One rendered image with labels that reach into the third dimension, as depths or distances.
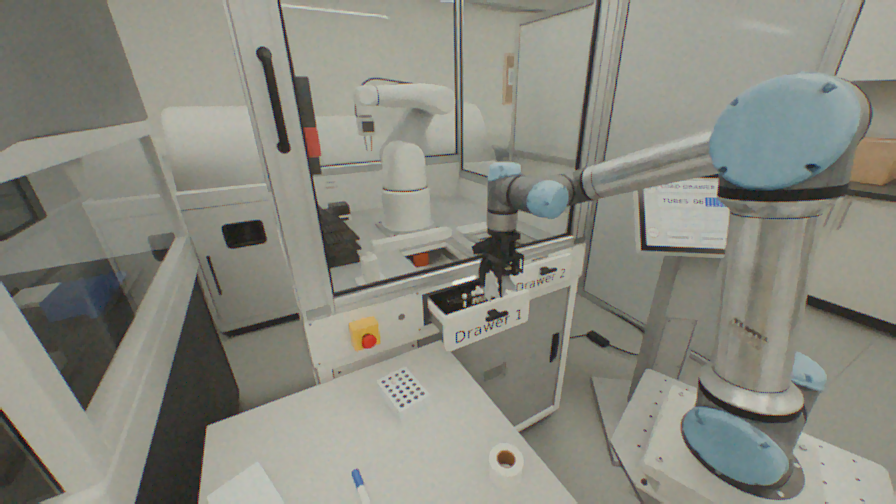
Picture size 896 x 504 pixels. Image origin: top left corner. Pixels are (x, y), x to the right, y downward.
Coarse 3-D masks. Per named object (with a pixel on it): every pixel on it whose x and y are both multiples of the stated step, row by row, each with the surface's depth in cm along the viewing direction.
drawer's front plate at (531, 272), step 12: (528, 264) 119; (540, 264) 120; (552, 264) 124; (564, 264) 127; (516, 276) 116; (528, 276) 119; (540, 276) 123; (552, 276) 126; (564, 276) 130; (528, 288) 122; (540, 288) 125
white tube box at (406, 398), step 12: (396, 372) 90; (408, 372) 90; (384, 384) 86; (396, 384) 86; (408, 384) 86; (420, 384) 86; (384, 396) 85; (396, 396) 83; (408, 396) 83; (420, 396) 83; (396, 408) 80; (408, 408) 80; (420, 408) 83
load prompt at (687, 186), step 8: (672, 184) 126; (680, 184) 126; (688, 184) 125; (696, 184) 125; (704, 184) 125; (712, 184) 124; (664, 192) 126; (672, 192) 125; (680, 192) 125; (688, 192) 124; (696, 192) 124; (704, 192) 124; (712, 192) 123
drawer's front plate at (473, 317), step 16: (480, 304) 96; (496, 304) 97; (512, 304) 101; (528, 304) 104; (448, 320) 90; (464, 320) 93; (480, 320) 96; (496, 320) 100; (512, 320) 103; (448, 336) 92; (480, 336) 99
